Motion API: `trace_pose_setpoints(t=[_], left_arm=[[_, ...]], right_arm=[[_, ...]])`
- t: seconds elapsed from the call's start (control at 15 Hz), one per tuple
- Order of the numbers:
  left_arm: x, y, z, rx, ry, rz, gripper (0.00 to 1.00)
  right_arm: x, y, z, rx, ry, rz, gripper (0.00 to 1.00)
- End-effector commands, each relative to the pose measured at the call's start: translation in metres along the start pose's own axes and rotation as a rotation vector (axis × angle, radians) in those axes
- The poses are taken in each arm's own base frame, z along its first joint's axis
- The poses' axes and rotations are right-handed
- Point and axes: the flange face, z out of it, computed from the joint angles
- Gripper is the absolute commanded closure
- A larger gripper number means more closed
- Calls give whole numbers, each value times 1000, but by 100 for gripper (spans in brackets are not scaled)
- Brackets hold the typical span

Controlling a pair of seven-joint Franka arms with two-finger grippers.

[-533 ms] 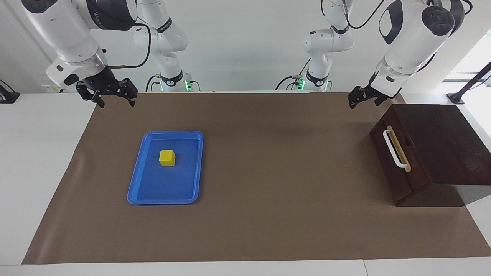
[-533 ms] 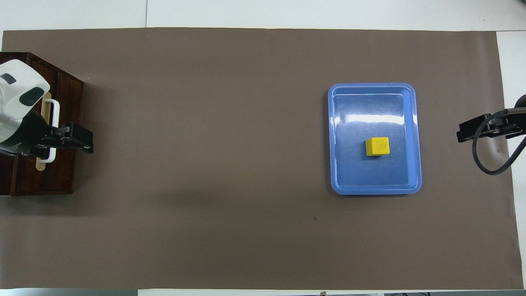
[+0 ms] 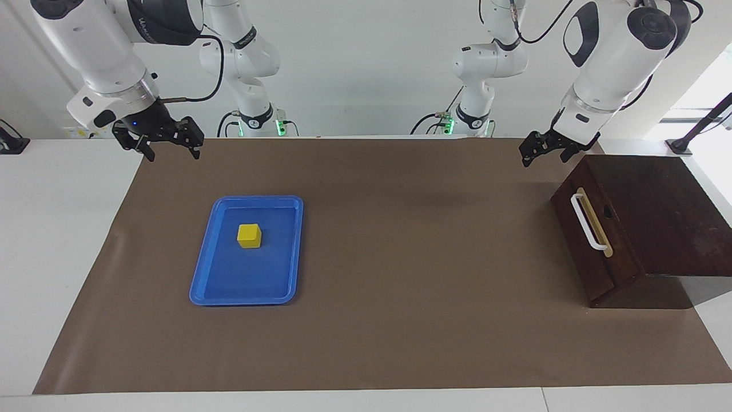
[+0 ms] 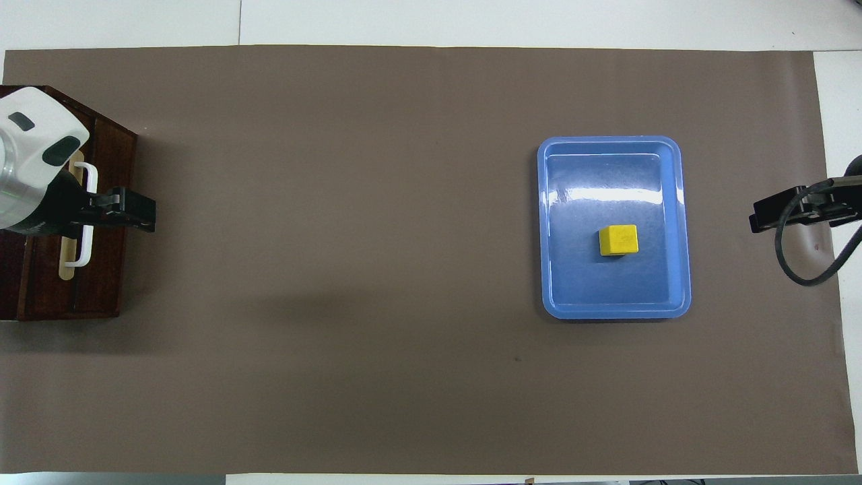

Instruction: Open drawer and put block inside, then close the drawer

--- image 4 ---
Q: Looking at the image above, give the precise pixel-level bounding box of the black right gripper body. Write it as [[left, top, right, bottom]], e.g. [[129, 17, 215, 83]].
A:
[[801, 178, 862, 227]]

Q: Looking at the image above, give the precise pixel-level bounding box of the brown table mat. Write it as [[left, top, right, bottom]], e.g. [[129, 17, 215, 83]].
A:
[[0, 44, 859, 476]]

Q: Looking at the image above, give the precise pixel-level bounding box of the blue plastic tray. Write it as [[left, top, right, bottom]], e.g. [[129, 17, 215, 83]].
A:
[[537, 135, 693, 320]]

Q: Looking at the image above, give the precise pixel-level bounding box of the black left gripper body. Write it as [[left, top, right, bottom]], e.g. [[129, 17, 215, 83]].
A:
[[13, 172, 93, 236]]

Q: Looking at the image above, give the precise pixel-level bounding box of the white drawer handle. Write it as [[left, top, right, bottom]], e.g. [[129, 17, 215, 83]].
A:
[[64, 162, 99, 267]]

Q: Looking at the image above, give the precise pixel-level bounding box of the yellow block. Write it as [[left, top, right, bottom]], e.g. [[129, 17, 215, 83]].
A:
[[599, 224, 639, 257]]

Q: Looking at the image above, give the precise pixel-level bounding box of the wooden drawer with dark front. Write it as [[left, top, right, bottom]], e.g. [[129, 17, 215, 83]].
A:
[[17, 115, 139, 320]]

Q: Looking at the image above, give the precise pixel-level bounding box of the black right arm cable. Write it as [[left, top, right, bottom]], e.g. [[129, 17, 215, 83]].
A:
[[774, 175, 862, 287]]

